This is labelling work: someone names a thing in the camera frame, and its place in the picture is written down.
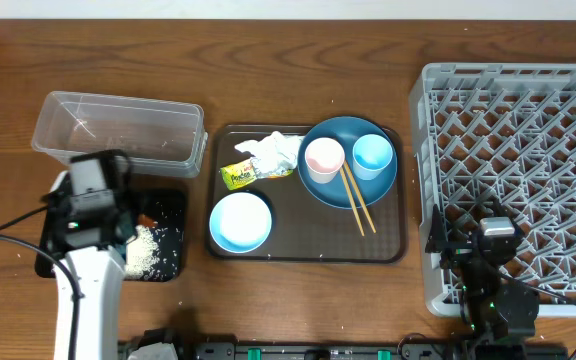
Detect orange carrot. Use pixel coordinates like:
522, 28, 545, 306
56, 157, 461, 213
137, 214, 158, 228

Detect white rice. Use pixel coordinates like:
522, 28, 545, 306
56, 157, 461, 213
125, 197, 185, 282

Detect pink cup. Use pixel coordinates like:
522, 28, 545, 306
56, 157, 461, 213
305, 137, 345, 184

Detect light blue bowl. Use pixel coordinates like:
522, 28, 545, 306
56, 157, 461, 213
208, 192, 273, 254

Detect yellow snack wrapper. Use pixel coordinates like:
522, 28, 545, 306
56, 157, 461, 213
219, 157, 293, 190

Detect white tissue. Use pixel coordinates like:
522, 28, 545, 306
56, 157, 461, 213
235, 131, 304, 179

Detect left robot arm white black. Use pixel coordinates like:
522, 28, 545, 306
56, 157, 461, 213
46, 165, 136, 359

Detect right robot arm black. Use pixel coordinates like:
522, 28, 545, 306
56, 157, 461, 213
425, 201, 539, 359

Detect black waste tray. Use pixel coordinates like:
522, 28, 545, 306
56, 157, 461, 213
40, 181, 186, 282

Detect grey dishwasher rack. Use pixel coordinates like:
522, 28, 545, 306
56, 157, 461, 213
409, 63, 576, 317

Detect clear plastic bin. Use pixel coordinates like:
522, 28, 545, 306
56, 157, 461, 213
31, 91, 208, 178

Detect light blue cup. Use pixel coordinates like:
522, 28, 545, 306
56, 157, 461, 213
352, 134, 394, 180

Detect wooden chopstick left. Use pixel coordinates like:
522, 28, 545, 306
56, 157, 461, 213
339, 163, 365, 237

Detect wooden chopstick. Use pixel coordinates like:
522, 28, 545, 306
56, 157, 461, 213
339, 163, 365, 237
343, 162, 377, 234

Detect wooden chopstick right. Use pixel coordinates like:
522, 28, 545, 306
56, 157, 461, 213
343, 162, 377, 234

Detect brown serving tray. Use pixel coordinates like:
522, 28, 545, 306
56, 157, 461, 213
205, 124, 408, 264

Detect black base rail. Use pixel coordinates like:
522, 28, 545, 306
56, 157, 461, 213
117, 329, 569, 360

